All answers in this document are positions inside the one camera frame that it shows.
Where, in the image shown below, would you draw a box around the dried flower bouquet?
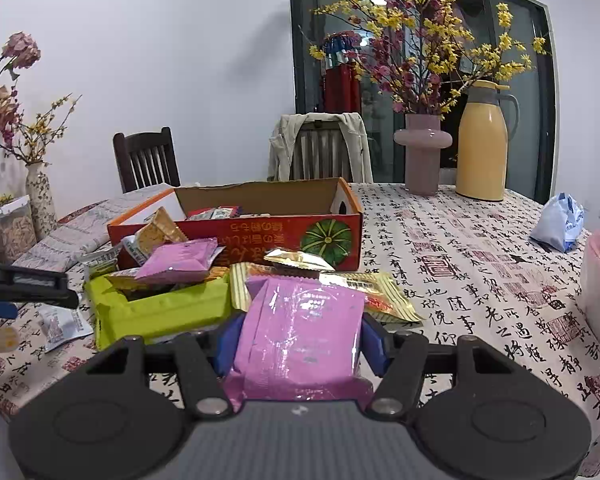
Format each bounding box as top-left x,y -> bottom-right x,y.
0,0 -> 83,167

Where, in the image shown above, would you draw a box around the cracker snack packet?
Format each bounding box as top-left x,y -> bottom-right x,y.
134,207 -> 189,262

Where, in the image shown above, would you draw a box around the pile of assorted snacks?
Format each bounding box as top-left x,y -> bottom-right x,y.
186,204 -> 244,221

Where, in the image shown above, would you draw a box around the red cardboard box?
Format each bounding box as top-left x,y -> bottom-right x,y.
106,177 -> 364,272

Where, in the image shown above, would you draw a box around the yellow pink flower branches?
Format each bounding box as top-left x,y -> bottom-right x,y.
300,0 -> 552,117

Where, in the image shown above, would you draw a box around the clear food container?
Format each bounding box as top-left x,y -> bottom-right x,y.
0,195 -> 36,263

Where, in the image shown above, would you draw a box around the small pink snack packet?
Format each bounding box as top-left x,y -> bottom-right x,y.
134,238 -> 222,283

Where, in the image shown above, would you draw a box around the orange stick snack packet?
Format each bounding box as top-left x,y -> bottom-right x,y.
320,271 -> 427,328

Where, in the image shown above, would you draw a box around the chair with beige jacket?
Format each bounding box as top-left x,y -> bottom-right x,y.
269,112 -> 374,184

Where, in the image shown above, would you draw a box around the large pink snack packet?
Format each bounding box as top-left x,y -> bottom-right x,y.
224,275 -> 377,408

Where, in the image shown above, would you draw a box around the green white snack packet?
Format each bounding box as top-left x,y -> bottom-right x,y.
81,244 -> 122,279

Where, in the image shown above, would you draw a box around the pink vase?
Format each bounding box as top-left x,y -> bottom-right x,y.
393,113 -> 454,196

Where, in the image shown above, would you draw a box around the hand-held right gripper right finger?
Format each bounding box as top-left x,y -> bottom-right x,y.
362,312 -> 512,417

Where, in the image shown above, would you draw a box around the yellow thermos jug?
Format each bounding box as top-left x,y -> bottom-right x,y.
454,79 -> 520,202

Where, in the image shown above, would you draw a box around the brown slatted wooden chair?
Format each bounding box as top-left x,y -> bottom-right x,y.
280,114 -> 363,182

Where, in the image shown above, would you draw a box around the gold foil snack packet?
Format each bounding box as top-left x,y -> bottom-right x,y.
263,248 -> 337,273

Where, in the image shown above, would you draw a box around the blue white plastic bag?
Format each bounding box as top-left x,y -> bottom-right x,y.
529,192 -> 586,254

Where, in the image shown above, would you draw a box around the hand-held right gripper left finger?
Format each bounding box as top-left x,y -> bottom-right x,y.
87,312 -> 246,417

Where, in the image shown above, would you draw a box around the small white snack packet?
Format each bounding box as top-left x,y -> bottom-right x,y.
36,306 -> 94,350

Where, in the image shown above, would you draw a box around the floral ceramic vase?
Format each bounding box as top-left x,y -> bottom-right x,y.
25,162 -> 59,242

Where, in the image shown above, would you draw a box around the dark wooden chair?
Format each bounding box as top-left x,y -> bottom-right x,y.
112,127 -> 182,194

